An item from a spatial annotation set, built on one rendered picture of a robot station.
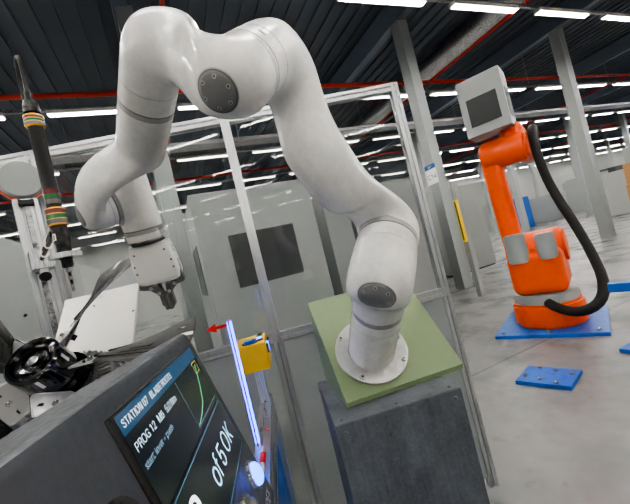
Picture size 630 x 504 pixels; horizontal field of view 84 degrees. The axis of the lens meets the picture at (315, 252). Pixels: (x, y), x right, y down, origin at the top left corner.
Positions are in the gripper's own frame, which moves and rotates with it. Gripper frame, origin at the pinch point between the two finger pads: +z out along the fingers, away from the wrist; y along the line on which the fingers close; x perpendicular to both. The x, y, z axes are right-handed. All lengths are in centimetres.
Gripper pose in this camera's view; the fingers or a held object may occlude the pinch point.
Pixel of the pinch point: (168, 300)
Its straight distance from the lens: 93.6
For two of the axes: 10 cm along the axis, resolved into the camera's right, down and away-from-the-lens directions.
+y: -9.6, 2.4, -1.3
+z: 2.0, 9.4, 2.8
